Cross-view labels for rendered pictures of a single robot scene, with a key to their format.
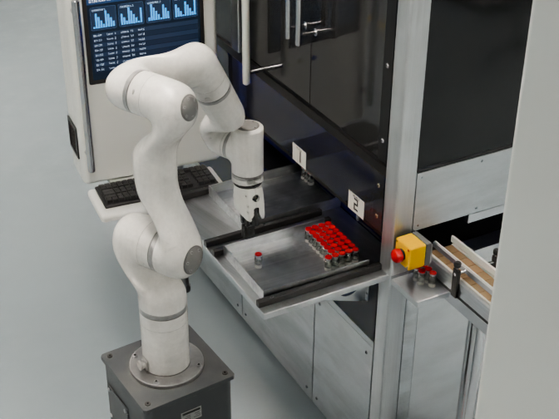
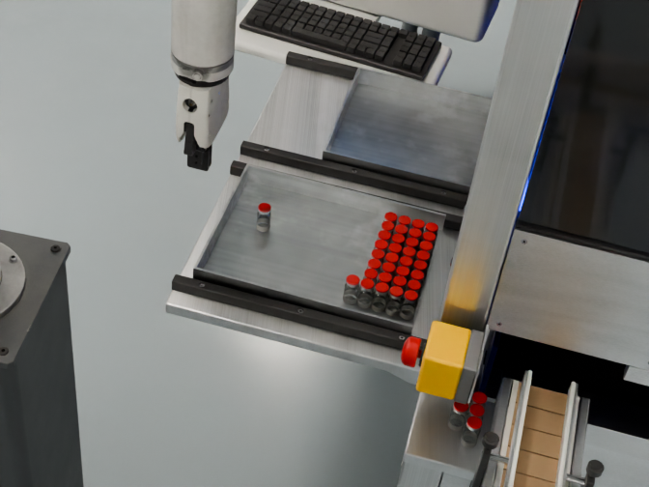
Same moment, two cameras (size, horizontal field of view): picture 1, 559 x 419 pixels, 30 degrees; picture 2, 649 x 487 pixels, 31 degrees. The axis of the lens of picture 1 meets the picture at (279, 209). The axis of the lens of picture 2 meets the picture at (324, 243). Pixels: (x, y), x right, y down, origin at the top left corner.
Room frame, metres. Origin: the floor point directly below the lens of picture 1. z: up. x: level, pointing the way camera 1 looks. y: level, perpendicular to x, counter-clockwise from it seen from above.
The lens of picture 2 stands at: (1.48, -0.86, 2.18)
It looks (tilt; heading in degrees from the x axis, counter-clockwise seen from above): 44 degrees down; 38
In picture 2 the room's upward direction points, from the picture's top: 8 degrees clockwise
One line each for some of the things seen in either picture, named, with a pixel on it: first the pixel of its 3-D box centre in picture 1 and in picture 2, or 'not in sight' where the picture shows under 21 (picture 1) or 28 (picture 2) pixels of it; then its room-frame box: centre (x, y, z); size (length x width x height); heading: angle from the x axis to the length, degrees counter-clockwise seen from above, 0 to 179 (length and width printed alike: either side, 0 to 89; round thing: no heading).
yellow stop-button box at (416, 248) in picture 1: (412, 251); (448, 361); (2.41, -0.37, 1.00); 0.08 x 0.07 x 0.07; 119
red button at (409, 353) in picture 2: (398, 255); (415, 353); (2.39, -0.33, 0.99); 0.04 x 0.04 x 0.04; 29
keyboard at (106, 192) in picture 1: (157, 184); (341, 32); (3.08, 0.42, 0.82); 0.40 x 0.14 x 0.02; 113
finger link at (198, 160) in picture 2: (250, 229); (195, 155); (2.36, 0.08, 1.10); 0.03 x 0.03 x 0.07; 29
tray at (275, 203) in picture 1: (274, 195); (433, 136); (2.87, 0.02, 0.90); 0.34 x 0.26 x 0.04; 119
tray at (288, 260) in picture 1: (295, 257); (324, 247); (2.52, -0.05, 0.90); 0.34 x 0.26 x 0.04; 118
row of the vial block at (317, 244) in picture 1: (321, 248); (378, 259); (2.56, -0.12, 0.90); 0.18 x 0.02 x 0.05; 28
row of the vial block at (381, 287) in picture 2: (328, 245); (391, 262); (2.57, -0.14, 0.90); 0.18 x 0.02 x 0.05; 28
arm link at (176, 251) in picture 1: (165, 179); not in sight; (2.06, 0.26, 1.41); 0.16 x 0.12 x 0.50; 55
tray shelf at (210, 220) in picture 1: (279, 234); (371, 199); (2.69, 0.00, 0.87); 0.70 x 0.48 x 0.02; 29
